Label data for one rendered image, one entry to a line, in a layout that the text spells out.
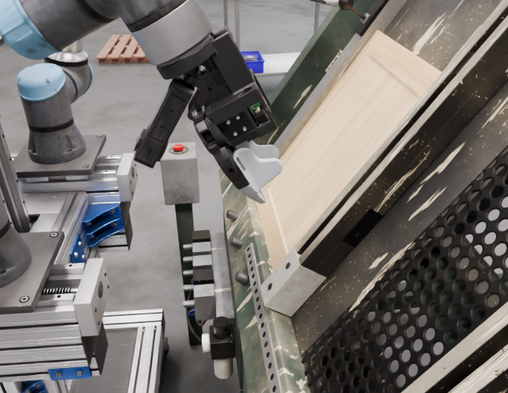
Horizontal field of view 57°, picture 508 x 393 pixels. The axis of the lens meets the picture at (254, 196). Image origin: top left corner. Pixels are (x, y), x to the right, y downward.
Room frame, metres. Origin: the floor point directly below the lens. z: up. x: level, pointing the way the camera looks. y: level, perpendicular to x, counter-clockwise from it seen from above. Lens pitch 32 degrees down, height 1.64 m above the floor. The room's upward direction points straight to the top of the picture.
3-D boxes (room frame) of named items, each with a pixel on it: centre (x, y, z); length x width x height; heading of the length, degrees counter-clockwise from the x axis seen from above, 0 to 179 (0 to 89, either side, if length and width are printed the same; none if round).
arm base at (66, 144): (1.19, 0.55, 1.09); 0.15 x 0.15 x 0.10
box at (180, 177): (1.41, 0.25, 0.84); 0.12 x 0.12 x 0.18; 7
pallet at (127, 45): (6.07, 1.53, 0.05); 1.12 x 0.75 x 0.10; 2
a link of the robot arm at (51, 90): (1.19, 0.55, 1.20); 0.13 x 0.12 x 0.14; 176
